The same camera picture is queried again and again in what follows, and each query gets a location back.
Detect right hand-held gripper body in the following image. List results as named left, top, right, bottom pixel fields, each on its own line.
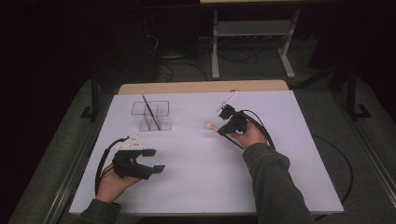
left=215, top=91, right=249, bottom=135

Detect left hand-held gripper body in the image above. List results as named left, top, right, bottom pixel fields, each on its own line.
left=111, top=133, right=154, bottom=181

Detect round-head makeup brush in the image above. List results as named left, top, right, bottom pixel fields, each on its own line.
left=204, top=120, right=246, bottom=151

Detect clear acrylic organizer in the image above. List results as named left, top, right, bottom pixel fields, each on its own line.
left=130, top=100, right=173, bottom=133

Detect thin copper-ferrule makeup brush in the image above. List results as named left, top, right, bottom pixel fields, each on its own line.
left=141, top=93, right=162, bottom=131

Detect person's right hand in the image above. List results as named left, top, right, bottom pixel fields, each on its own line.
left=232, top=122, right=268, bottom=149

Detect person's left hand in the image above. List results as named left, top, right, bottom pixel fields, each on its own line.
left=95, top=170, right=141, bottom=203

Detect white board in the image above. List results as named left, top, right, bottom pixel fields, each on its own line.
left=68, top=90, right=345, bottom=216

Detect wooden table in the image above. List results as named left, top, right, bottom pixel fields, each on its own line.
left=118, top=79, right=290, bottom=96

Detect black stand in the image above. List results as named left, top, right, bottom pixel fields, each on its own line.
left=79, top=71, right=101, bottom=122
left=346, top=64, right=372, bottom=121

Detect left hand-held gripper cable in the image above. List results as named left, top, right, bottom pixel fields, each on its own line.
left=94, top=135, right=130, bottom=195

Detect hand-held gripper cable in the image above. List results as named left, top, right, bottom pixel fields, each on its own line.
left=94, top=135, right=130, bottom=195
left=241, top=109, right=276, bottom=150

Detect right hand-held gripper cable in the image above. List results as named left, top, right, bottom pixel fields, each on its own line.
left=241, top=109, right=276, bottom=150

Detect metal rail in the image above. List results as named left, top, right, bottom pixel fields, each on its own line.
left=43, top=92, right=113, bottom=224
left=334, top=92, right=396, bottom=200

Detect tangled floor cables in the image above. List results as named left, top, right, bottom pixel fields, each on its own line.
left=155, top=34, right=261, bottom=82

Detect white metal desk frame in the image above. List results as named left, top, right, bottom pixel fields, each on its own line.
left=210, top=8, right=302, bottom=80

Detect black floor cable loop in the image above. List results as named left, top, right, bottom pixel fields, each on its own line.
left=312, top=134, right=354, bottom=203

